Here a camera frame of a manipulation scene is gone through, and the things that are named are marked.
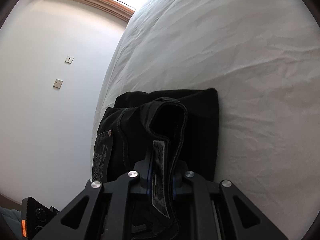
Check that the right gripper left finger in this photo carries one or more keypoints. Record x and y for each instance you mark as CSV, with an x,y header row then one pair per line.
x,y
104,211

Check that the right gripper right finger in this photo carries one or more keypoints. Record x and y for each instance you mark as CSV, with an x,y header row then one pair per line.
x,y
209,210

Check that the black denim pants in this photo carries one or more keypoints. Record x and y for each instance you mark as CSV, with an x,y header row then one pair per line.
x,y
179,129

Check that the white bed with sheet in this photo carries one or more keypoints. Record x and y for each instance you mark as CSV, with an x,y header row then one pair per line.
x,y
262,57

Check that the white wall socket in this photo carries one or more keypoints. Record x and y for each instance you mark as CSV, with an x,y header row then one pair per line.
x,y
58,83

